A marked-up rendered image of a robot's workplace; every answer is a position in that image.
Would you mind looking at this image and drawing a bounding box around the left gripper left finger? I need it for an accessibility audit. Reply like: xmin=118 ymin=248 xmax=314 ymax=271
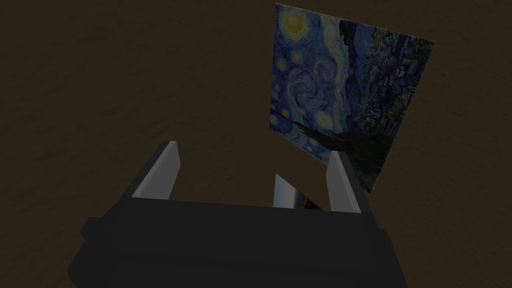
xmin=122 ymin=140 xmax=181 ymax=201

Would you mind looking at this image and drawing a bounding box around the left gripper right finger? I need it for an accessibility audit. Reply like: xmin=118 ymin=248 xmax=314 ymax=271
xmin=325 ymin=150 xmax=371 ymax=215

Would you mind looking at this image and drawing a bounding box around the pale grey triangular object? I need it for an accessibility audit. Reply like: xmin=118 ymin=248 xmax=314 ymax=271
xmin=272 ymin=173 xmax=324 ymax=211

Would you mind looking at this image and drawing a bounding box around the blue starry night painting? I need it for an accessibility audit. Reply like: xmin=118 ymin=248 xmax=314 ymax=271
xmin=268 ymin=3 xmax=437 ymax=195

